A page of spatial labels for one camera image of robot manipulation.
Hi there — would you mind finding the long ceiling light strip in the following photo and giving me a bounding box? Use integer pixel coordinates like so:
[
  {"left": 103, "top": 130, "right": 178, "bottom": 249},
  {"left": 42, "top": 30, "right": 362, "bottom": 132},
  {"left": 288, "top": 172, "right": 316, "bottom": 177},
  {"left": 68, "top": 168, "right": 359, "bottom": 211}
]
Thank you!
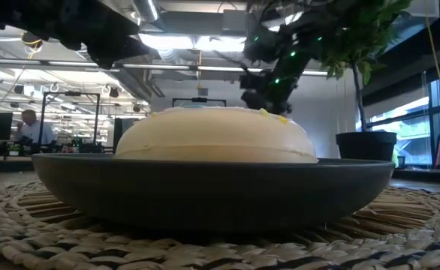
[{"left": 0, "top": 58, "right": 330, "bottom": 74}]

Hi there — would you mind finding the black aluminium table frame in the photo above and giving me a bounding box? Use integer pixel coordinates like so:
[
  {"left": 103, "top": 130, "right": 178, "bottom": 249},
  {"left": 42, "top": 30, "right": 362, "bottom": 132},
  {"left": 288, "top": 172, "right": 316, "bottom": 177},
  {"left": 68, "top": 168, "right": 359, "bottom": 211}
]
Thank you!
[{"left": 390, "top": 167, "right": 440, "bottom": 185}]

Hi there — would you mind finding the silver ceiling duct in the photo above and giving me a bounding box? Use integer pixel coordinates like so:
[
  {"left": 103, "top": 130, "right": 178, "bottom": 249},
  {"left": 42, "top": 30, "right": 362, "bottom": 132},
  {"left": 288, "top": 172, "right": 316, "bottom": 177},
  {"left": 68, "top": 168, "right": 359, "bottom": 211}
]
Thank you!
[{"left": 131, "top": 0, "right": 161, "bottom": 23}]

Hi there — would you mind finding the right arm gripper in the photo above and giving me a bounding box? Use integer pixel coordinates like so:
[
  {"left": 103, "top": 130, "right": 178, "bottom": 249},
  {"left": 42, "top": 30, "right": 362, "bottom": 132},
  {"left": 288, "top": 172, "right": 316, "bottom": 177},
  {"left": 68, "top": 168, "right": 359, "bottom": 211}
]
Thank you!
[{"left": 240, "top": 73, "right": 300, "bottom": 116}]

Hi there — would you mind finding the tall black rig frame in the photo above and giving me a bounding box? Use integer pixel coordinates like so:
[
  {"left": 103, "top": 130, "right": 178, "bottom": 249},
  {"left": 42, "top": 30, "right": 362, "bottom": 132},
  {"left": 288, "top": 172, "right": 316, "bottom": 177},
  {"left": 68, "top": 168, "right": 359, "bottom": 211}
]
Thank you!
[{"left": 38, "top": 91, "right": 101, "bottom": 146}]

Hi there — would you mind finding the green plant in black pot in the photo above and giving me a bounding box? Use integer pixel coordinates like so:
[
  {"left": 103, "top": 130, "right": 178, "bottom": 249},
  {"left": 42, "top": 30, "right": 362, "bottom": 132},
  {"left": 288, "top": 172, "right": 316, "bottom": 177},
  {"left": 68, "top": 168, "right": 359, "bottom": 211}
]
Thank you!
[{"left": 309, "top": 0, "right": 416, "bottom": 163}]

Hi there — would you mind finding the dark round plate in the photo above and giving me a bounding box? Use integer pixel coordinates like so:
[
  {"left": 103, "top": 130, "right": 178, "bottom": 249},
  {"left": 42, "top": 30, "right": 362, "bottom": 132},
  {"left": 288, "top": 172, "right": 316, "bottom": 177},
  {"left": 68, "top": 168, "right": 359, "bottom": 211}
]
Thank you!
[{"left": 31, "top": 152, "right": 396, "bottom": 232}]

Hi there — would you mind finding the person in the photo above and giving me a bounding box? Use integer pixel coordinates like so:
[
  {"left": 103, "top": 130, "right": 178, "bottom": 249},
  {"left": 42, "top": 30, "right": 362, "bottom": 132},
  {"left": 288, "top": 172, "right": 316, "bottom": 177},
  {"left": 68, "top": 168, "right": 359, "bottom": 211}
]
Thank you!
[{"left": 15, "top": 109, "right": 58, "bottom": 146}]

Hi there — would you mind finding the round woven placemat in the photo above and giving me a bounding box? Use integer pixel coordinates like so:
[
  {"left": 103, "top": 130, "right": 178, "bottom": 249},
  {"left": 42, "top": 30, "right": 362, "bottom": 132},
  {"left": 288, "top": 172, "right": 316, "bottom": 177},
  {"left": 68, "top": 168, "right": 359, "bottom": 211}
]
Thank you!
[{"left": 0, "top": 179, "right": 440, "bottom": 270}]

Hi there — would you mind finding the low black rig frame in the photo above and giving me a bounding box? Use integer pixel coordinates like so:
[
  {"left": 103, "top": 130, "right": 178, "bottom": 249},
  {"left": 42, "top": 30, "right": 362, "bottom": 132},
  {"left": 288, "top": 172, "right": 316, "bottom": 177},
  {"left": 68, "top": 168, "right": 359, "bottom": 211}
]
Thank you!
[{"left": 171, "top": 97, "right": 228, "bottom": 109}]

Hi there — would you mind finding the large white iced donut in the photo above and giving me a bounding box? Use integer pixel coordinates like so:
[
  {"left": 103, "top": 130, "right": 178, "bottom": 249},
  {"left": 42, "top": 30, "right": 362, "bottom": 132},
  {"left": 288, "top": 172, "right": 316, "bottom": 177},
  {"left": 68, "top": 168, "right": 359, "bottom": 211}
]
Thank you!
[{"left": 113, "top": 106, "right": 320, "bottom": 164}]

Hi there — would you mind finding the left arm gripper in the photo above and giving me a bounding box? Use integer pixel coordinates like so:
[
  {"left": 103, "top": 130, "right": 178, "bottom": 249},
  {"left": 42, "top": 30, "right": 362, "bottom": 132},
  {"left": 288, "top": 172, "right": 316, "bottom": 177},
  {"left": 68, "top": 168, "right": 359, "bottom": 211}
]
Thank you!
[{"left": 54, "top": 0, "right": 150, "bottom": 71}]

